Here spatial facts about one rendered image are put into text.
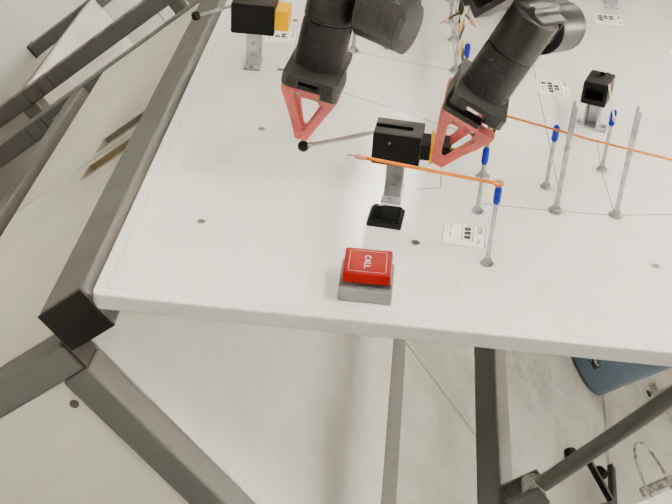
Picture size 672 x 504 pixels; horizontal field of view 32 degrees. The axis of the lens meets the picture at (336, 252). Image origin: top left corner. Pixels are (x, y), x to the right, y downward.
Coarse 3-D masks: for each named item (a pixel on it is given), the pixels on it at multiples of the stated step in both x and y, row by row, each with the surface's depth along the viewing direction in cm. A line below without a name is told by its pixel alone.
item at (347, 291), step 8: (392, 264) 124; (392, 272) 122; (392, 280) 121; (344, 288) 119; (352, 288) 119; (360, 288) 120; (368, 288) 120; (376, 288) 120; (384, 288) 120; (344, 296) 120; (352, 296) 120; (360, 296) 120; (368, 296) 120; (376, 296) 119; (384, 296) 119; (384, 304) 120
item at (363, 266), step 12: (348, 252) 122; (360, 252) 122; (372, 252) 122; (384, 252) 122; (348, 264) 120; (360, 264) 120; (372, 264) 120; (384, 264) 120; (348, 276) 119; (360, 276) 119; (372, 276) 119; (384, 276) 118
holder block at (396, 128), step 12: (384, 120) 136; (396, 120) 136; (384, 132) 133; (396, 132) 133; (408, 132) 133; (420, 132) 134; (372, 144) 134; (384, 144) 134; (396, 144) 133; (408, 144) 133; (420, 144) 133; (372, 156) 135; (384, 156) 134; (396, 156) 134; (408, 156) 134
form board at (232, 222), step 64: (576, 0) 198; (640, 0) 200; (384, 64) 171; (448, 64) 172; (576, 64) 175; (640, 64) 177; (192, 128) 150; (256, 128) 151; (320, 128) 153; (448, 128) 155; (512, 128) 156; (576, 128) 157; (640, 128) 158; (192, 192) 137; (256, 192) 138; (320, 192) 139; (448, 192) 140; (512, 192) 141; (576, 192) 142; (640, 192) 143; (128, 256) 125; (192, 256) 125; (256, 256) 126; (320, 256) 127; (448, 256) 129; (512, 256) 129; (576, 256) 130; (640, 256) 131; (256, 320) 118; (320, 320) 118; (384, 320) 118; (448, 320) 118; (512, 320) 119; (576, 320) 120; (640, 320) 121
